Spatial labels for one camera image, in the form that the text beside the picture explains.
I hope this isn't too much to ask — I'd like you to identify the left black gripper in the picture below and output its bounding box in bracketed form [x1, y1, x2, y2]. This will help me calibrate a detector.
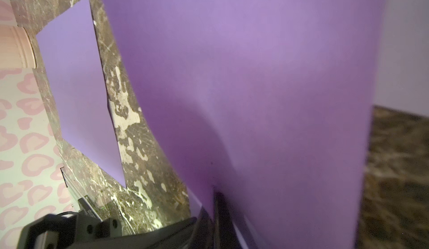
[17, 213, 197, 249]

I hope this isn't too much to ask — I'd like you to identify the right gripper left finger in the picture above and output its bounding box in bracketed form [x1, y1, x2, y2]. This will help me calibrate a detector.
[186, 208, 214, 249]

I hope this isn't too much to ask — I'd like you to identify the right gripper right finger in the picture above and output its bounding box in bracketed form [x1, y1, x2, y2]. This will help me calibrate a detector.
[213, 192, 242, 249]

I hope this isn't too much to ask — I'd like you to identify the dark purple paper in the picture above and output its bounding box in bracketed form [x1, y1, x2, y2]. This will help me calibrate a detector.
[36, 0, 126, 186]
[102, 0, 385, 249]

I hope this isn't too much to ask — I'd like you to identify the light lilac paper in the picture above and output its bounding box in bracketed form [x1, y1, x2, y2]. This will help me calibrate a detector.
[374, 0, 429, 116]

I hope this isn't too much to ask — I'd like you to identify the pink pencil cup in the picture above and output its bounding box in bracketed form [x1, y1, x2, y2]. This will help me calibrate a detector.
[1, 25, 36, 69]

